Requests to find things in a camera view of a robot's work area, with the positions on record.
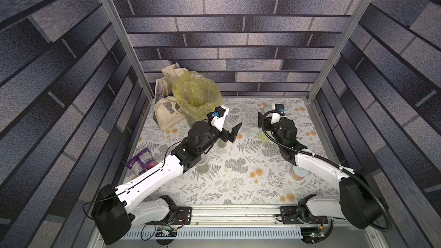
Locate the light green jar lid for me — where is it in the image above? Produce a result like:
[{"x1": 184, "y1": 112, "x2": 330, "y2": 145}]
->
[{"x1": 258, "y1": 131, "x2": 271, "y2": 143}]

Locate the clear ribbed glass jar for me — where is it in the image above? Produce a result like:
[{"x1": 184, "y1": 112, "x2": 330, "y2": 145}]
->
[{"x1": 258, "y1": 105, "x2": 272, "y2": 127}]

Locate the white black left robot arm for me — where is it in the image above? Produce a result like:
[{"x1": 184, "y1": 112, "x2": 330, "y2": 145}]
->
[{"x1": 91, "y1": 121, "x2": 241, "y2": 245}]

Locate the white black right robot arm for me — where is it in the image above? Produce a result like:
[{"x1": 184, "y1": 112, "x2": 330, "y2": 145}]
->
[{"x1": 257, "y1": 110, "x2": 393, "y2": 232}]

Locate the clear jar near left arm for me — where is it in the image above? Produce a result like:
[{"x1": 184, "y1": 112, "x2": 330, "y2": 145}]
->
[{"x1": 196, "y1": 154, "x2": 210, "y2": 174}]

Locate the grey mesh trash bin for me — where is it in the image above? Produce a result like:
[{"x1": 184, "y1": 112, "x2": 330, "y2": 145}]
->
[{"x1": 184, "y1": 110, "x2": 215, "y2": 128}]

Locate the purple plastic package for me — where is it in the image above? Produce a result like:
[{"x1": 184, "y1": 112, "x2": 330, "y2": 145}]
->
[{"x1": 125, "y1": 148, "x2": 157, "y2": 176}]

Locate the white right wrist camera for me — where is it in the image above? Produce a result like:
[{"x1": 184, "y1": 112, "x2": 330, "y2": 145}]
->
[{"x1": 271, "y1": 104, "x2": 285, "y2": 124}]

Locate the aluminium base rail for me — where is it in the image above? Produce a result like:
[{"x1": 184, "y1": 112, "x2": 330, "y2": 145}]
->
[{"x1": 99, "y1": 204, "x2": 331, "y2": 245}]

